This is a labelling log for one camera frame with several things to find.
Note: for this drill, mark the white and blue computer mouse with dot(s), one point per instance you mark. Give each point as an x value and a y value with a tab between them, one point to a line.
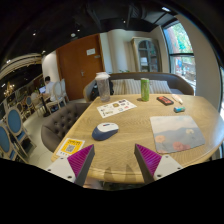
104	130

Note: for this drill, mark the grey tufted armchair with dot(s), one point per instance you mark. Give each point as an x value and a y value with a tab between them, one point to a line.
61	123

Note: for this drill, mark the brown wooden door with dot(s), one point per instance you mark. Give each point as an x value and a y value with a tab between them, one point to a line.
78	70

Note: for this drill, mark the black backpack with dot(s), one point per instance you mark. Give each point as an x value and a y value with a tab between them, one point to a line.
93	91

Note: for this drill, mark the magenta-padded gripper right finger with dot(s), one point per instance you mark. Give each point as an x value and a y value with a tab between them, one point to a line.
166	165

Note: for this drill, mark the glass door cabinet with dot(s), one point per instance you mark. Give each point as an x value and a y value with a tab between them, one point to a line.
146	55

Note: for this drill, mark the person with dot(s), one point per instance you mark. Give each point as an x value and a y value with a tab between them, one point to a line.
50	87

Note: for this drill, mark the open laptop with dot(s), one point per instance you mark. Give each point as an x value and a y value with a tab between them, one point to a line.
42	89

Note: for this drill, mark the white sticker sheet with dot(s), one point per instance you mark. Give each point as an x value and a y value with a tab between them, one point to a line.
116	108

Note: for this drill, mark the green drink can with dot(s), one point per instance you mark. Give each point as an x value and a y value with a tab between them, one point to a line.
145	90

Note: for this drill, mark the gold chandelier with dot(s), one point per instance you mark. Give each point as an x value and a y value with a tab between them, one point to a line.
9	89

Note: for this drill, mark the black framed window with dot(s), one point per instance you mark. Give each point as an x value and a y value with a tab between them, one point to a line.
181	50

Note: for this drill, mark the small teal pack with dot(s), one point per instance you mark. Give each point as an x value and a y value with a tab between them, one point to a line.
179	109

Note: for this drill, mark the clear plastic shaker bottle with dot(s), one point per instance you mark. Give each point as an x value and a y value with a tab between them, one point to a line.
103	88

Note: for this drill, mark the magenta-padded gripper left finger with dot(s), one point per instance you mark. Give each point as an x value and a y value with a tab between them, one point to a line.
61	168

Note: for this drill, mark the striped cushion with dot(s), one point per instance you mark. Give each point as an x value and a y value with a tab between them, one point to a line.
132	86
160	87
118	87

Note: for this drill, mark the grey curved sofa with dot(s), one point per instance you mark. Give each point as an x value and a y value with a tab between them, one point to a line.
176	81

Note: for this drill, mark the white door sign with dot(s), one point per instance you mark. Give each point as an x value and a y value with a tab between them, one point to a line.
91	51

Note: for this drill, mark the group of blue chairs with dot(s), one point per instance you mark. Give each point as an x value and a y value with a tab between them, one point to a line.
14	122

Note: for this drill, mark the black and red flat box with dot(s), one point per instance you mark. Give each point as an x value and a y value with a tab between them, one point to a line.
165	100

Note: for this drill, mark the yellow code sticker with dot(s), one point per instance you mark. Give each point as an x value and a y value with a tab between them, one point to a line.
70	147

